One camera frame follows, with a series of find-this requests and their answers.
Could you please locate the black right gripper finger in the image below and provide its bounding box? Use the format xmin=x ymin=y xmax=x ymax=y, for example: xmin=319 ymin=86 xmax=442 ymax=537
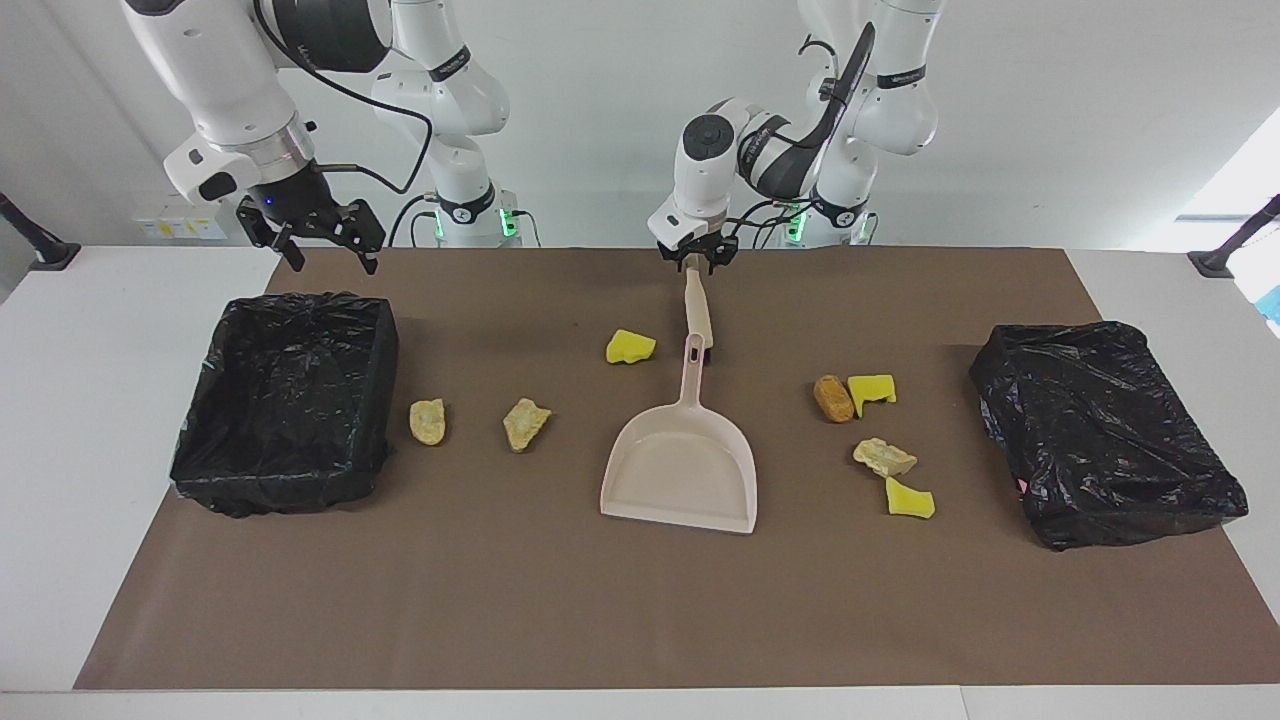
xmin=237 ymin=198 xmax=306 ymax=273
xmin=318 ymin=198 xmax=386 ymax=276

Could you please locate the beige brush with black bristles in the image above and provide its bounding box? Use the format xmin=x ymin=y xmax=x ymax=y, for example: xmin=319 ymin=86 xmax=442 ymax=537
xmin=682 ymin=252 xmax=716 ymax=366

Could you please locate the yellow sponge chunk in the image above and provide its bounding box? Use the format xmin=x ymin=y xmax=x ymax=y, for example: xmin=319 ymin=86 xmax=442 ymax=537
xmin=605 ymin=329 xmax=658 ymax=366

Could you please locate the brown fried croquette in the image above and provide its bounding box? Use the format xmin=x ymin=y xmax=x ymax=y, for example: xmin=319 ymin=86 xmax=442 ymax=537
xmin=813 ymin=374 xmax=856 ymax=424

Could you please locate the large notched yellow sponge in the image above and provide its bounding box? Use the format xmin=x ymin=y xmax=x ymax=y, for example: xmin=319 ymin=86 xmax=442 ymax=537
xmin=847 ymin=374 xmax=898 ymax=419

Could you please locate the beige plastic dustpan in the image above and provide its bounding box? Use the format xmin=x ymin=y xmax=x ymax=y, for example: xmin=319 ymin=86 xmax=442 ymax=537
xmin=600 ymin=333 xmax=758 ymax=535

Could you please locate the rounded beige bread piece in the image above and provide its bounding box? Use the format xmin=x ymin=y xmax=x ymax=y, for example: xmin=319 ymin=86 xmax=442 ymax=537
xmin=408 ymin=398 xmax=447 ymax=447

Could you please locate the beige bread slab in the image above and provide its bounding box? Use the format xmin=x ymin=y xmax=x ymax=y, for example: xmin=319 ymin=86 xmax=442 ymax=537
xmin=502 ymin=397 xmax=553 ymax=454

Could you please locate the crusty beige bread piece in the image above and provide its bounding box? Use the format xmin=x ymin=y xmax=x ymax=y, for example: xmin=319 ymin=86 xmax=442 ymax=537
xmin=852 ymin=437 xmax=919 ymax=479

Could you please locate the small yellow sponge wedge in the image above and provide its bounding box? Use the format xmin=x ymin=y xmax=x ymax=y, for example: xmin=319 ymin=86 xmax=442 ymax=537
xmin=885 ymin=476 xmax=937 ymax=520

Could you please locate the open bin with black bag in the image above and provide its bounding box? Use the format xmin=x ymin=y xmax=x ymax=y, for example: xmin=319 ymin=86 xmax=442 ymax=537
xmin=168 ymin=291 xmax=401 ymax=519

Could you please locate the black bag wrapped bin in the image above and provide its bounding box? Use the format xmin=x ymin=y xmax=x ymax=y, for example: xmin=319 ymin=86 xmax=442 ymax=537
xmin=968 ymin=320 xmax=1250 ymax=552

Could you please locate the brown table mat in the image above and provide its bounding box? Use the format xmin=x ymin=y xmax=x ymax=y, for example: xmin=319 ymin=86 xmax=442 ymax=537
xmin=73 ymin=247 xmax=1280 ymax=691

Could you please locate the black base cable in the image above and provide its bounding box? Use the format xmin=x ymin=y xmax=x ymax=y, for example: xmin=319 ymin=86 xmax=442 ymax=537
xmin=387 ymin=193 xmax=441 ymax=248
xmin=735 ymin=198 xmax=801 ymax=249

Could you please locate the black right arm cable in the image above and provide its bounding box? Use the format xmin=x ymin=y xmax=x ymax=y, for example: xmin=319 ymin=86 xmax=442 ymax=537
xmin=250 ymin=0 xmax=436 ymax=196

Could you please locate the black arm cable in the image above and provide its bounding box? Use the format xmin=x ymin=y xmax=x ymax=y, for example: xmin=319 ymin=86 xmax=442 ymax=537
xmin=725 ymin=22 xmax=879 ymax=251
xmin=250 ymin=0 xmax=436 ymax=196

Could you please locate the white wall socket box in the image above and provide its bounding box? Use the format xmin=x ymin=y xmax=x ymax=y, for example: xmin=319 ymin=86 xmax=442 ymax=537
xmin=133 ymin=200 xmax=229 ymax=241

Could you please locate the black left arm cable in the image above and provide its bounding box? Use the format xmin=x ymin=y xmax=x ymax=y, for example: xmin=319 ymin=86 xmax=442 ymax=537
xmin=725 ymin=22 xmax=879 ymax=251

